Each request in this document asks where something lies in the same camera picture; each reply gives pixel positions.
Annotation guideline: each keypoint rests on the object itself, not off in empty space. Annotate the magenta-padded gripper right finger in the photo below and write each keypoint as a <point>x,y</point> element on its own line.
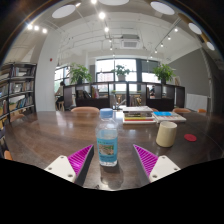
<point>163,168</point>

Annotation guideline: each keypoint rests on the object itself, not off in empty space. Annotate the bushy potted green plant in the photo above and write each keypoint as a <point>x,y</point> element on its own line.
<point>79,73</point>

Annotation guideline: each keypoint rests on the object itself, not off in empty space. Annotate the low dark shelf unit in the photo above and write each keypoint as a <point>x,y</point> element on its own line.
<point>100,101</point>

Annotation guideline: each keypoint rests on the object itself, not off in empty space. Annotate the clear water bottle blue cap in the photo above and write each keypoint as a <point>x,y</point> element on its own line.
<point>106,143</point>

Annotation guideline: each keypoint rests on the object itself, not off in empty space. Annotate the flat round red coaster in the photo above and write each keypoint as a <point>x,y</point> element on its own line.
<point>190,137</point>

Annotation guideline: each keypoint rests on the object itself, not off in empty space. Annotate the ceiling track spot lights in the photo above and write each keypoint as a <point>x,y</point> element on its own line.
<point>101,15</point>

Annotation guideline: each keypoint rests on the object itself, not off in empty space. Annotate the ceiling air conditioner unit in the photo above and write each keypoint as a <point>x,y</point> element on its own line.
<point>130,42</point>

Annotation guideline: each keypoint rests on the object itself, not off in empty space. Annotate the person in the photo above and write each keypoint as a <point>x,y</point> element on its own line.
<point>60,95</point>

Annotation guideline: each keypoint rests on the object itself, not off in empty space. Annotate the cream ceramic mug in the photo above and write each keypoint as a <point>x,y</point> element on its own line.
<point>166,135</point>

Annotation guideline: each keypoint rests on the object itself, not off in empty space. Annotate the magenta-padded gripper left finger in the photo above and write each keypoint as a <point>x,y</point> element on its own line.
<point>61,168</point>

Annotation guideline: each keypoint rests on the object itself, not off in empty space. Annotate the orange chairs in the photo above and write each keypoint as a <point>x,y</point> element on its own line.
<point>85,109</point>

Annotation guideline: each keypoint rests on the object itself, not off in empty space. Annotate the wide potted green plant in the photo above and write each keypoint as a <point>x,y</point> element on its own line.
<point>163,72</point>

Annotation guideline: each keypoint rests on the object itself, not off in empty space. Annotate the white book with blue cover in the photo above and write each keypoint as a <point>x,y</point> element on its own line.
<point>168,116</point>

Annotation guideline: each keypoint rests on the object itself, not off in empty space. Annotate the round ceiling panel lights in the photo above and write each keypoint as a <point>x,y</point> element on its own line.
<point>63,11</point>

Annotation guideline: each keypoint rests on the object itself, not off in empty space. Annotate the stack of books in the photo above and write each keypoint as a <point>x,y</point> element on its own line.
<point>138,116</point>

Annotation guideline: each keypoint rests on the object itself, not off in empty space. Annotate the tall dark bookshelf unit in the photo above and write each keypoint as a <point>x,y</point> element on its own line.
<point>18,90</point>

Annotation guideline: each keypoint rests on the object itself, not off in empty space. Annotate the small potted plant white pot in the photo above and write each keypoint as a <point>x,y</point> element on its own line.
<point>121,71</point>

